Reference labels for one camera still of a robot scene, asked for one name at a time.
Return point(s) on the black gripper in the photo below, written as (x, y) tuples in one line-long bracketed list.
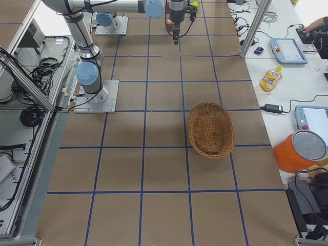
[(176, 15)]

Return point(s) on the red yellow apple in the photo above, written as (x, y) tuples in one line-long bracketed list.
[(169, 25)]

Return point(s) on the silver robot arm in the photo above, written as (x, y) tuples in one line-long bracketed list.
[(107, 20), (89, 72)]

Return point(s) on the woven wicker basket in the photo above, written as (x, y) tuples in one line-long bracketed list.
[(210, 130)]

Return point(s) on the person hand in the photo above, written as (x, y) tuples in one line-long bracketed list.
[(320, 24)]

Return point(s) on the green apple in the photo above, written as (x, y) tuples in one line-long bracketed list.
[(195, 4)]

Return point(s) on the yellow juice bottle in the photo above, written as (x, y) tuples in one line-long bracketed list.
[(271, 79)]

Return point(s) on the far blue teach pendant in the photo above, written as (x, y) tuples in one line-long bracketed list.
[(287, 51)]

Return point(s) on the blue teach pendant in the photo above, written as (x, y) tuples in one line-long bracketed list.
[(287, 51), (312, 118)]

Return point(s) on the black power adapter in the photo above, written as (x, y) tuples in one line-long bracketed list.
[(272, 108)]

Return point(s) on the black joystick controller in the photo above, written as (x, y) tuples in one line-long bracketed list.
[(308, 37)]

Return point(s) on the grey electronics box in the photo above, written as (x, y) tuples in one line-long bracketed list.
[(33, 38)]

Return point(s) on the near blue teach pendant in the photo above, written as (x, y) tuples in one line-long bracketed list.
[(312, 118)]

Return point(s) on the orange cylinder container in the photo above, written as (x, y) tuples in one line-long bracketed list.
[(299, 151)]

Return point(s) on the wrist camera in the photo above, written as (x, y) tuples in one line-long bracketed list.
[(192, 11)]

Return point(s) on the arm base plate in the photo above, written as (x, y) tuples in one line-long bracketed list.
[(118, 27), (104, 101)]

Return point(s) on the aluminium frame post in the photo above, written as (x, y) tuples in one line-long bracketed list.
[(262, 9)]

